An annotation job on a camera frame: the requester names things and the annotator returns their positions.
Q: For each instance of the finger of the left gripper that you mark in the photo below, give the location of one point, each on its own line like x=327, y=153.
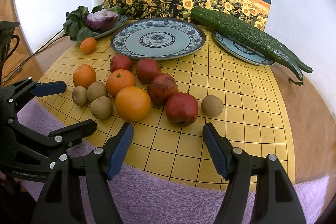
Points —
x=20, y=93
x=68, y=132

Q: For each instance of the small plate under cucumbers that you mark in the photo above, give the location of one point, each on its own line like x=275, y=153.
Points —
x=242, y=52

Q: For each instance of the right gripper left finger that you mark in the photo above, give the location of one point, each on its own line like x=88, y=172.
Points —
x=60, y=199

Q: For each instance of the orange tangerine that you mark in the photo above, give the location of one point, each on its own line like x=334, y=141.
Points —
x=84, y=76

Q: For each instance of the purple fluffy towel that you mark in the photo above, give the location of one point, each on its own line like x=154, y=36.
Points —
x=143, y=198

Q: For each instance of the front dark green cucumber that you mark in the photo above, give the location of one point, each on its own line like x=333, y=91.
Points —
x=228, y=26

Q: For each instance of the green leafy bok choy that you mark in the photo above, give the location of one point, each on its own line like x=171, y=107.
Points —
x=81, y=13

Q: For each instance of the lone brown kiwi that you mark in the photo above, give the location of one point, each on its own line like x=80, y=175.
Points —
x=212, y=106

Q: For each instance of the large blue patterned plate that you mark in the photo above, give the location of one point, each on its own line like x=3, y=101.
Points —
x=158, y=38

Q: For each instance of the small plate under onion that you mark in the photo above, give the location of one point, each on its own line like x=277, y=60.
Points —
x=78, y=33

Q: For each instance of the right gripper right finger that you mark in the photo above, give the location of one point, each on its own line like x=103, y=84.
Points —
x=275, y=199

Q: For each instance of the halved red onion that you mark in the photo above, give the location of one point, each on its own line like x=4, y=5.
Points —
x=101, y=21

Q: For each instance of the large front orange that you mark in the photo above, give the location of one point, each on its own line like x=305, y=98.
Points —
x=132, y=104

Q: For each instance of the red apple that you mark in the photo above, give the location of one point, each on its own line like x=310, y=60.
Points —
x=120, y=62
x=182, y=109
x=147, y=69
x=161, y=88

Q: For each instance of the dark green cucumber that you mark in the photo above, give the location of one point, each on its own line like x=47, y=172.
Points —
x=228, y=26
x=280, y=53

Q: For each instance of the yellow go board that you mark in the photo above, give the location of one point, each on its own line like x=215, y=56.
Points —
x=241, y=100

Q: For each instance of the rear dark green cucumber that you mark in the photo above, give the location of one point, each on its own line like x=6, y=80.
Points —
x=280, y=53

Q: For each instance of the small tangerine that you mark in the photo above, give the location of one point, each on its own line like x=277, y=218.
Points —
x=88, y=45

